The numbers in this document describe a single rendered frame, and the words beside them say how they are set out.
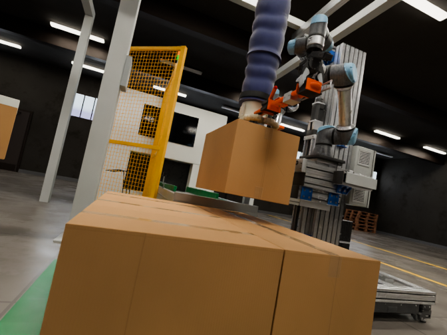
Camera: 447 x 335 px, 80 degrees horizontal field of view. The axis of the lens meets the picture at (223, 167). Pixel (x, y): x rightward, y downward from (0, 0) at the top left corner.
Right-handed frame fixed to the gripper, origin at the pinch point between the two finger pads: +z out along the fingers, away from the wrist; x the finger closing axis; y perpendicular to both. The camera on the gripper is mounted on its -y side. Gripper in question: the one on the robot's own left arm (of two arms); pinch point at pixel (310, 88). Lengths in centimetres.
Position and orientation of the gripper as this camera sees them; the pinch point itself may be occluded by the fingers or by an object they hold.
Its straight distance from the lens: 129.5
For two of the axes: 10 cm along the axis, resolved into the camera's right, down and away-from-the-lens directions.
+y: -3.2, 0.2, 9.5
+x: -9.3, -2.1, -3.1
